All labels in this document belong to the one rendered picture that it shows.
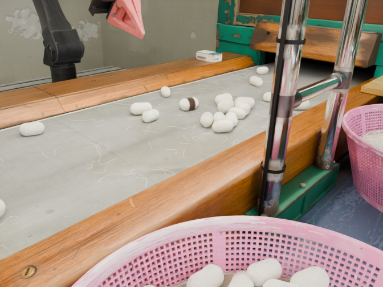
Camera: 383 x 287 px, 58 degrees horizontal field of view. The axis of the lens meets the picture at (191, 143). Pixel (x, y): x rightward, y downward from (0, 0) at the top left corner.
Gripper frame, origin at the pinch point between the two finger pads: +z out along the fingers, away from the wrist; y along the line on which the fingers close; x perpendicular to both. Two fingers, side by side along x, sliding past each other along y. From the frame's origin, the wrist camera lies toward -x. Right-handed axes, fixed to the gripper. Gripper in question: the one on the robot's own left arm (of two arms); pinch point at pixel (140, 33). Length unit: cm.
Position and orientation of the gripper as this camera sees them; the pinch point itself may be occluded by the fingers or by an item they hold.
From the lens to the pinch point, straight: 69.0
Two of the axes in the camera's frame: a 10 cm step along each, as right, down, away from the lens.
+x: -4.9, 5.1, 7.1
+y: 6.8, -2.9, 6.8
